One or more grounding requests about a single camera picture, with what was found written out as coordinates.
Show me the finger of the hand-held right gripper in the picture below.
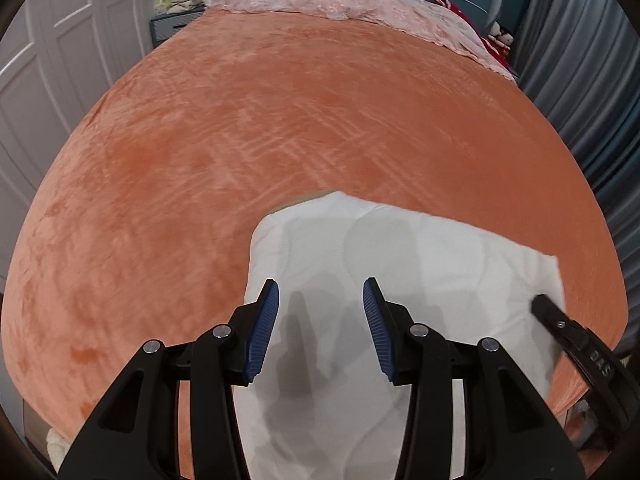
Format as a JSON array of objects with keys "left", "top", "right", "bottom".
[{"left": 531, "top": 294, "right": 572, "bottom": 342}]

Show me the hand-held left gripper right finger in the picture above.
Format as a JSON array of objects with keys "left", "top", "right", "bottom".
[{"left": 362, "top": 276, "right": 586, "bottom": 480}]

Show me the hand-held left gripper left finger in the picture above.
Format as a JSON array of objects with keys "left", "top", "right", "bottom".
[{"left": 59, "top": 278, "right": 281, "bottom": 480}]

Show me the cream white garment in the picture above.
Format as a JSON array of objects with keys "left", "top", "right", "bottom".
[{"left": 232, "top": 190, "right": 568, "bottom": 480}]

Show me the orange bed blanket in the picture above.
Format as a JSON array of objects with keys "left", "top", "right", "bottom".
[{"left": 2, "top": 7, "right": 628, "bottom": 480}]

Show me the grey curtain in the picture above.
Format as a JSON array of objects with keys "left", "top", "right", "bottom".
[{"left": 510, "top": 0, "right": 640, "bottom": 361}]

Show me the white fluffy rug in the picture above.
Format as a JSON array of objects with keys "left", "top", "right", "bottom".
[{"left": 46, "top": 412, "right": 72, "bottom": 462}]

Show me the small plush toy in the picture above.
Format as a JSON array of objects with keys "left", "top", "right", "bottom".
[{"left": 487, "top": 22, "right": 515, "bottom": 56}]

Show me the red cloth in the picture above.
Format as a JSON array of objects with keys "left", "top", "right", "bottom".
[{"left": 434, "top": 0, "right": 513, "bottom": 68}]

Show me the grey nightstand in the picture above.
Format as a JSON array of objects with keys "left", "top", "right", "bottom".
[{"left": 150, "top": 10, "right": 206, "bottom": 47}]

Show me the pale yellow cloth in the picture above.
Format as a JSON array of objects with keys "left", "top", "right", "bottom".
[{"left": 155, "top": 0, "right": 213, "bottom": 15}]

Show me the white panelled wardrobe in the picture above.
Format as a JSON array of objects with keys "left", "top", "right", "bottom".
[{"left": 0, "top": 0, "right": 221, "bottom": 208}]

